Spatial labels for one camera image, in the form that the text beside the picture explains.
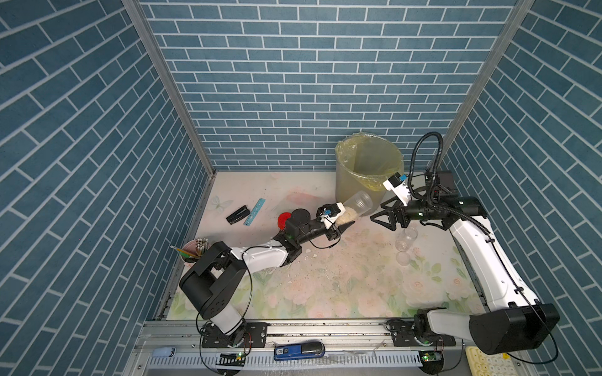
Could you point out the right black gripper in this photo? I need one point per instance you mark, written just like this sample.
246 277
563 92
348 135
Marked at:
389 212

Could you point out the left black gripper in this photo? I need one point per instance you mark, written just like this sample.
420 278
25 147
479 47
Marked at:
336 232

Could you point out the white lidded rice jar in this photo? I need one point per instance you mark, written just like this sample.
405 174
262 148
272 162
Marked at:
405 240

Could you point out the clear rice jar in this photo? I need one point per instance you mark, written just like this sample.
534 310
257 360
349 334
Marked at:
354 207

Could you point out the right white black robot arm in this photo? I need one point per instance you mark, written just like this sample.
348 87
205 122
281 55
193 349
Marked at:
515 318

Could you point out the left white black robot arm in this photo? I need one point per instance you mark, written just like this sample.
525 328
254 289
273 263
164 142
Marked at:
212 281

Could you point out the red lidded rice jar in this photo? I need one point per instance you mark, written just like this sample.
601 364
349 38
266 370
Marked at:
281 220

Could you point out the beige bin with yellow bag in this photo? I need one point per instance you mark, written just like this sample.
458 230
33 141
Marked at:
363 163

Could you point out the teal ruler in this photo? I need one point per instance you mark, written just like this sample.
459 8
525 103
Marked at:
254 212

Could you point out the black stapler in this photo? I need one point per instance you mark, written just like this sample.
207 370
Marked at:
238 215

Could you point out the blue black handheld device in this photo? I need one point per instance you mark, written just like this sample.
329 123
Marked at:
299 351

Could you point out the pink pen holder cup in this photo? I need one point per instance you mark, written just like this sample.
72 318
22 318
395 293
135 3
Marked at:
193 250

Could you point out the yellow egg tray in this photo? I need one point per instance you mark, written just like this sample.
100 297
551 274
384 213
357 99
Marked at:
481 364

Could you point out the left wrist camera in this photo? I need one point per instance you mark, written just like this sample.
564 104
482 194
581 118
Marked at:
329 213

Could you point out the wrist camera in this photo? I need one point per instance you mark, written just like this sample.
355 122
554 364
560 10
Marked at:
398 184
329 213

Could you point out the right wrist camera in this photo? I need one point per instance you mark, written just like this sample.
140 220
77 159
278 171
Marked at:
398 184

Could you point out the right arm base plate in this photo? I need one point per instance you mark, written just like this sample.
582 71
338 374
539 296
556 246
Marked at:
410 333

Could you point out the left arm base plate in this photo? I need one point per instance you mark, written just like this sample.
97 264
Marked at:
253 334

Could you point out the white slotted cable duct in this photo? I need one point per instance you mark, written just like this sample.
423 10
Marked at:
265 361

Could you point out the aluminium mounting rail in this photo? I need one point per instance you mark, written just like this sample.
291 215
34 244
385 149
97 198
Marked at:
352 334

